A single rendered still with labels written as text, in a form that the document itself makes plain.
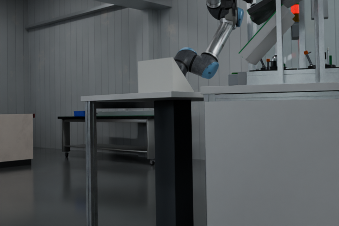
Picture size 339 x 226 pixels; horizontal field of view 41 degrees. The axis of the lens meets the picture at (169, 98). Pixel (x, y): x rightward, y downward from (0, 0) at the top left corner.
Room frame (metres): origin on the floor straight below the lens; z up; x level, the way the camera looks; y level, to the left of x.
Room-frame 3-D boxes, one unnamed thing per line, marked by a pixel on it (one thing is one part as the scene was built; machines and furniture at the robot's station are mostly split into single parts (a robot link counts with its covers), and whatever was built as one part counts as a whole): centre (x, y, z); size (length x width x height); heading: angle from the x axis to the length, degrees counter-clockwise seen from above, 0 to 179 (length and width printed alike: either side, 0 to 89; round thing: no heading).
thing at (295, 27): (2.58, -0.73, 1.29); 0.12 x 0.05 x 0.25; 165
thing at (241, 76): (2.73, -0.49, 0.91); 0.89 x 0.06 x 0.11; 165
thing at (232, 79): (2.56, -0.38, 0.93); 0.21 x 0.07 x 0.06; 165
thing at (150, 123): (7.35, 0.86, 0.41); 2.32 x 0.90 x 0.82; 47
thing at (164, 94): (2.66, -0.06, 0.84); 0.90 x 0.70 x 0.03; 137
